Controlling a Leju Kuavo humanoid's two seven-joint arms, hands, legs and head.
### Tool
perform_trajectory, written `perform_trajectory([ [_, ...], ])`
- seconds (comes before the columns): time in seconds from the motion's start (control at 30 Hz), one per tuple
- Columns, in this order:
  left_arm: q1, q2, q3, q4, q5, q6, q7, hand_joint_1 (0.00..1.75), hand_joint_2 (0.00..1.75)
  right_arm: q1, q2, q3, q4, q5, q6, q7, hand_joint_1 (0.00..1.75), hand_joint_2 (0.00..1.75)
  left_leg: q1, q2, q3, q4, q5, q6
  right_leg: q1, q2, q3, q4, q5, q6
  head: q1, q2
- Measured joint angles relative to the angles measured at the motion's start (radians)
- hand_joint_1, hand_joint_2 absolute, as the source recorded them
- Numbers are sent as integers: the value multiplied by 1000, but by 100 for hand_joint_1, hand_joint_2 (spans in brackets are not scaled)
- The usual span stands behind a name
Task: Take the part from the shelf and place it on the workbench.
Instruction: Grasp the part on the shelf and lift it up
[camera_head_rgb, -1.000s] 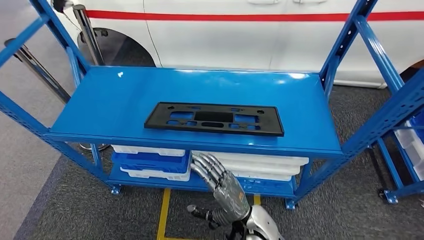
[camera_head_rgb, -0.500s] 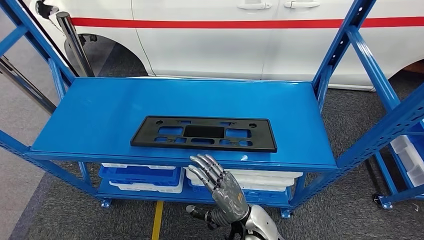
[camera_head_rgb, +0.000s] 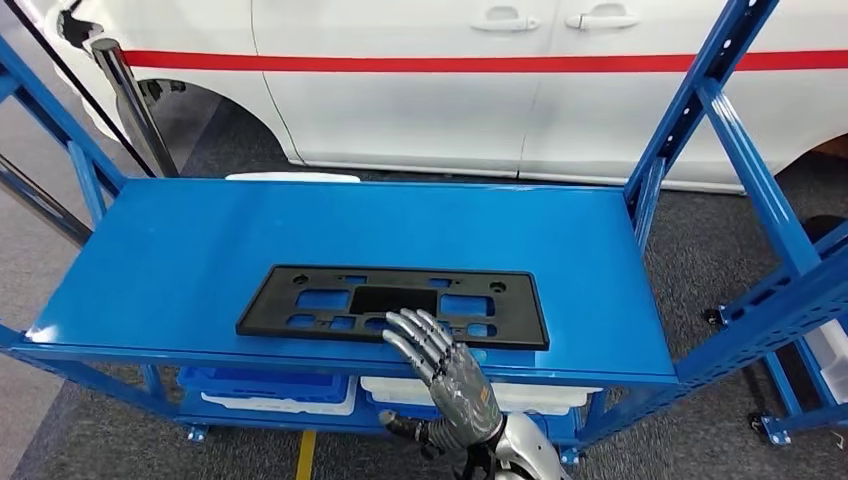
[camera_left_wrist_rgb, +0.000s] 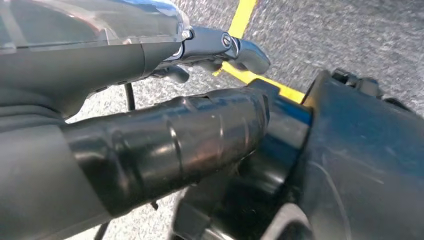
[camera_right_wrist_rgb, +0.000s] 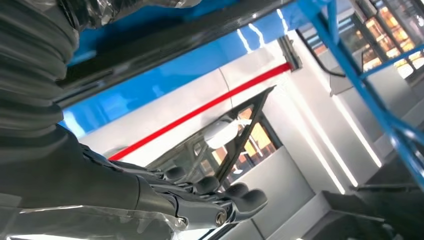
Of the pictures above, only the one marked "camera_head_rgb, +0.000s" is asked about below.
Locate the blue metal shelf rack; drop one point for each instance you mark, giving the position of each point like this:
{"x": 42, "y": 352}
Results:
{"x": 199, "y": 265}
{"x": 762, "y": 289}

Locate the white car red stripe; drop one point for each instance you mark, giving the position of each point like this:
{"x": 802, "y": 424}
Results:
{"x": 397, "y": 112}

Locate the black stanchion pole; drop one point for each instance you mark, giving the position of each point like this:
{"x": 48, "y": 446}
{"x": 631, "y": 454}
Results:
{"x": 134, "y": 106}

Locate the white plastic bin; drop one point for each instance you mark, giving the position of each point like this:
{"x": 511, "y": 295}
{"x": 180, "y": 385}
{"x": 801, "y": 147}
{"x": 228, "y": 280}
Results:
{"x": 278, "y": 407}
{"x": 831, "y": 358}
{"x": 543, "y": 397}
{"x": 291, "y": 177}

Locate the dark grey metal bar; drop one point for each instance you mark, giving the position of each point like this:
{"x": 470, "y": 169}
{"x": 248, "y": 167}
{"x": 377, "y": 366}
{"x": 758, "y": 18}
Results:
{"x": 46, "y": 202}

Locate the black thin rod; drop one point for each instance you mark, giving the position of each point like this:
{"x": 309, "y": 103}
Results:
{"x": 80, "y": 86}

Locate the black plastic plate bracket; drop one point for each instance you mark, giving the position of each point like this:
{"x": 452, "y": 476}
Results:
{"x": 265, "y": 318}

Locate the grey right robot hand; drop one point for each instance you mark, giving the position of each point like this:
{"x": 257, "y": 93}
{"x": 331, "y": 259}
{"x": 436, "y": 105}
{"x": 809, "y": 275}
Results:
{"x": 464, "y": 397}

